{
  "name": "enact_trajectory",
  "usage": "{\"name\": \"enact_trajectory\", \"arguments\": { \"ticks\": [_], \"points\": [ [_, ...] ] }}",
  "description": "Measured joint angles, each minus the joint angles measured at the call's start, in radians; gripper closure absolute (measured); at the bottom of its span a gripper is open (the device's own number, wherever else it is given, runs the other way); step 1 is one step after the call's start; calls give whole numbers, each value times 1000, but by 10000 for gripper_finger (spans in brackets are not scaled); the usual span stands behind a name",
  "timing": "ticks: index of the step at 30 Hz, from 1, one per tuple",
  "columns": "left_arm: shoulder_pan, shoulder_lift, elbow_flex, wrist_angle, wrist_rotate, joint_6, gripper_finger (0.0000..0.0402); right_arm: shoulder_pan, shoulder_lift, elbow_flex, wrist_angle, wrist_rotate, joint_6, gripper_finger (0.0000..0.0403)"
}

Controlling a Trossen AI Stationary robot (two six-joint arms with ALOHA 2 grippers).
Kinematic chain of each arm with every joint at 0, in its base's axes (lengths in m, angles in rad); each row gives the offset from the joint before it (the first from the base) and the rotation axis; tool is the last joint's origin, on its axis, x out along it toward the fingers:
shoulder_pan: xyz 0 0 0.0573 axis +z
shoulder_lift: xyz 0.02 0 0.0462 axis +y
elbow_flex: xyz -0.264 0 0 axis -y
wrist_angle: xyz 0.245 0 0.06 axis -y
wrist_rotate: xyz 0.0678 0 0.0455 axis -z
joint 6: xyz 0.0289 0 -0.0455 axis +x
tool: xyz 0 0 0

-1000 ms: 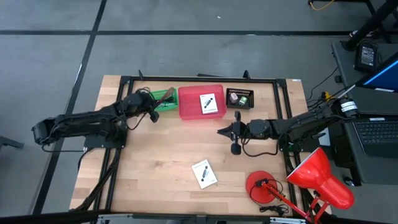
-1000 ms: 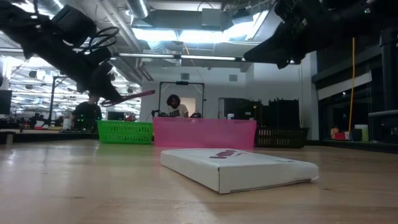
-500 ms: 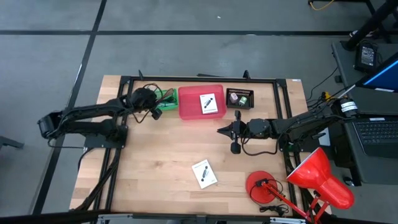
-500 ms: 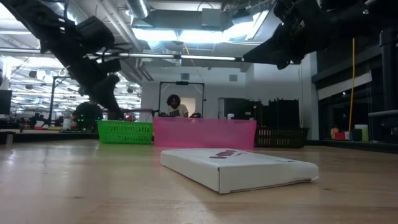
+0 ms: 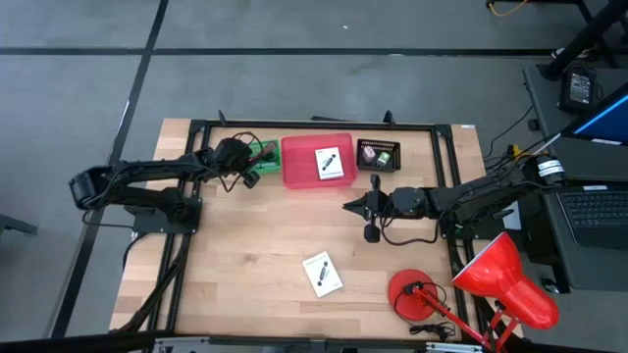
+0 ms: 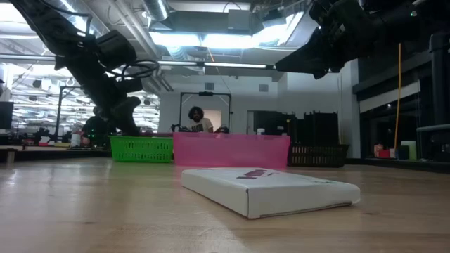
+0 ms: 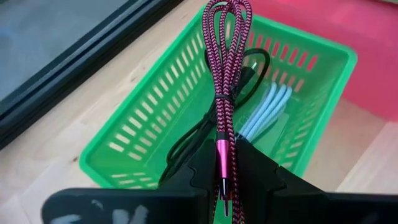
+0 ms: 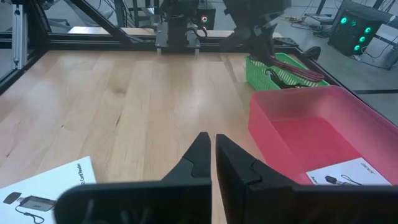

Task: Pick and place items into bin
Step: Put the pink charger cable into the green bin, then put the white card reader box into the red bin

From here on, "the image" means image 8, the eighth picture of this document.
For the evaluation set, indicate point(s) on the computer tower with green lights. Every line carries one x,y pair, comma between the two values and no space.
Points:
345,37

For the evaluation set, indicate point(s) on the black frame foot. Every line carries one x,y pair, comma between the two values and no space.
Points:
312,53

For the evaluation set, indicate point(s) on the white card reader booklet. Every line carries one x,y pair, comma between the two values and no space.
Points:
357,169
46,183

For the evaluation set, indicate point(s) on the black aluminium table frame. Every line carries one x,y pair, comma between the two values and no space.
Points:
93,43

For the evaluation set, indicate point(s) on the black box with red light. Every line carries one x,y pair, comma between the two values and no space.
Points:
210,25

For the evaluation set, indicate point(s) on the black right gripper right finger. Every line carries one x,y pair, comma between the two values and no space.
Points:
248,193

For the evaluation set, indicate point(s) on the silver aluminium post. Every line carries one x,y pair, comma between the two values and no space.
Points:
19,37

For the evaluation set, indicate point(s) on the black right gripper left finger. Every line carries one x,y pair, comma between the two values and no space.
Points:
155,202

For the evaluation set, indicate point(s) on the red translucent plastic bin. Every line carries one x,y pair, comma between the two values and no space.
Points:
311,140

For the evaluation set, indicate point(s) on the grey white box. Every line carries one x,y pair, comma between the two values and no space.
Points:
382,49

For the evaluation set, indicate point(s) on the green plastic basket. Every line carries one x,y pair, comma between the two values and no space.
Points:
256,76

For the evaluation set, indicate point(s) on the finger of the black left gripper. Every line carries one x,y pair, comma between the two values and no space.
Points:
258,49
270,51

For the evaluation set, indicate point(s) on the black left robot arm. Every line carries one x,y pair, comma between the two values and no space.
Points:
177,31

